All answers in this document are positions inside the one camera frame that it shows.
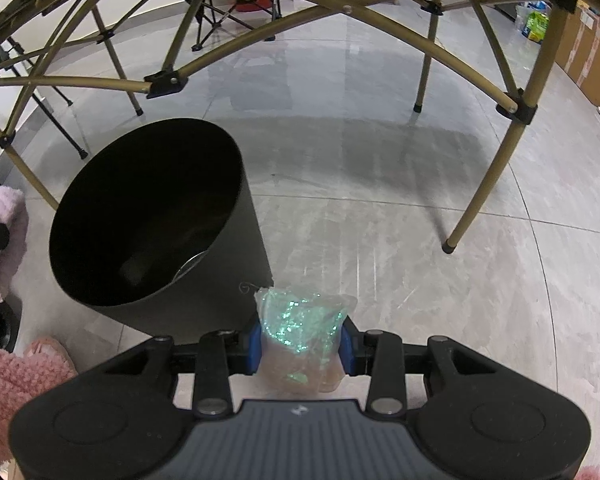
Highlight tan folding table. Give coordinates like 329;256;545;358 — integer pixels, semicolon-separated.
0;0;600;253

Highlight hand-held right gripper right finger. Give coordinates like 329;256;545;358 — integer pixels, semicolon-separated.
339;319;501;418

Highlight pink fuzzy slipper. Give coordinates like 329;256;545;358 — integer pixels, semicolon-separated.
30;337;79;376

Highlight black folding chair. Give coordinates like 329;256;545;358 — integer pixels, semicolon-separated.
177;0;281;51

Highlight green packet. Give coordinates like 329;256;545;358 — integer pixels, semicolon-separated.
522;10;551;43

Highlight clear glitter plastic bag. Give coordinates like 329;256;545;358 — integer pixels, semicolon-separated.
254;286;358;395

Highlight large taped cardboard box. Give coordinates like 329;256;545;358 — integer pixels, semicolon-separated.
555;7;600;111

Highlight white plastic bag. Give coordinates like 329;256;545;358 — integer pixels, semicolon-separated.
516;1;552;31

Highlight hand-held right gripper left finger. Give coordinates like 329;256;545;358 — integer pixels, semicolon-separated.
102;322;263;420

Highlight lilac fluffy cloth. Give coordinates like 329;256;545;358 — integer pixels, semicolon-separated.
0;185;29;304

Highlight pink fuzzy pants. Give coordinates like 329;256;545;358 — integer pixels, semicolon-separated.
0;344;68;466

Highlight black round bin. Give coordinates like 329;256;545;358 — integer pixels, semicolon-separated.
48;118;274;337

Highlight black tripod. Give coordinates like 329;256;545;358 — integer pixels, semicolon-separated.
0;0;88;161

